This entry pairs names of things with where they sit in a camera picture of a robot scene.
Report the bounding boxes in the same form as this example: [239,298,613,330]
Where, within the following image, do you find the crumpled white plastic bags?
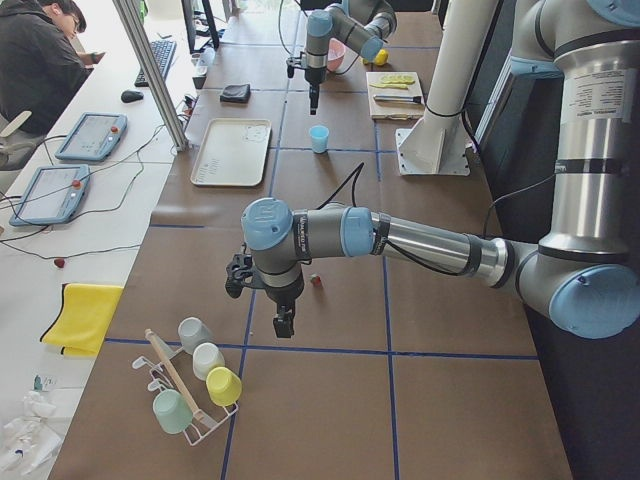
[1,391,62,479]

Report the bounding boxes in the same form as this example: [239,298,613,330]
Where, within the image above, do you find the yellow cup on rack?
[206,366,242,407]

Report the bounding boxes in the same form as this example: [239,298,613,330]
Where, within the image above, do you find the pink bowl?
[327,38,346,72]

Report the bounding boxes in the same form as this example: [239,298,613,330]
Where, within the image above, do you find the wooden rack handle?
[145,329,205,424]

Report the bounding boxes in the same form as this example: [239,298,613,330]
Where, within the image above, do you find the light blue plastic cup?
[309,125,330,154]

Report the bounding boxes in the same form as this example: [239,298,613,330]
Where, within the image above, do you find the cream bear serving tray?
[190,118,271,187]

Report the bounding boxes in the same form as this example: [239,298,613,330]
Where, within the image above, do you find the white cup rack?
[131,347,239,447]

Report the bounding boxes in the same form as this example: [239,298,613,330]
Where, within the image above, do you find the grey folded cloth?
[219,84,251,104]

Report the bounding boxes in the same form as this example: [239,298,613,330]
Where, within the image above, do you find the steel muddler black tip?
[373,94,422,105]

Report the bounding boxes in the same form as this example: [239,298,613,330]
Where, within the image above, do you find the white cup on rack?
[192,342,226,381]

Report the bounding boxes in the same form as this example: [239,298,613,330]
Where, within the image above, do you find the grey office chair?
[1,110,44,171]

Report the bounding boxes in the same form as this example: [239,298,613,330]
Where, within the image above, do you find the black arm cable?
[314,161,366,211]

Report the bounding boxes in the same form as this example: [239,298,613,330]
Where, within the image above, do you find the black keyboard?
[134,39,177,87]

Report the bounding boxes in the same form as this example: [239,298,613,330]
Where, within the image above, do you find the wooden cutting board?
[366,72,425,120]

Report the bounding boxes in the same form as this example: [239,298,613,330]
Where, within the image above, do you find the black computer mouse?
[120,90,144,104]

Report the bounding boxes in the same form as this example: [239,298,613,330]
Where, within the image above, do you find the yellow cloth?
[40,283,124,357]

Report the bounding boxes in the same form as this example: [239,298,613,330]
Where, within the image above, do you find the aluminium frame post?
[113,0,189,152]

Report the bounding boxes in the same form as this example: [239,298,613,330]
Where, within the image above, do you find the yellow plastic knife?
[368,82,409,90]

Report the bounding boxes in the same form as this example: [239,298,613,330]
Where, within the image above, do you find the mint green cup on rack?
[152,389,193,434]

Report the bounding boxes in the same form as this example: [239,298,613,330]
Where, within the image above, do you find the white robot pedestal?
[396,0,499,176]

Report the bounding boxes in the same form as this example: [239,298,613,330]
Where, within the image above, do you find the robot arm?
[225,1,639,339]
[300,1,397,115]

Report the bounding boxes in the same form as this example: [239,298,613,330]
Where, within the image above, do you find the blue teach pendant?
[55,112,128,162]
[9,164,91,227]

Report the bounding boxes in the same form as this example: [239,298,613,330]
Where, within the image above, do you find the seated person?
[1,1,104,135]

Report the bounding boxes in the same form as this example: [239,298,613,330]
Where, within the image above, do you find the grey cup on rack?
[178,317,213,355]

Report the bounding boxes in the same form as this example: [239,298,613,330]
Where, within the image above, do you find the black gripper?
[273,292,298,338]
[309,83,320,116]

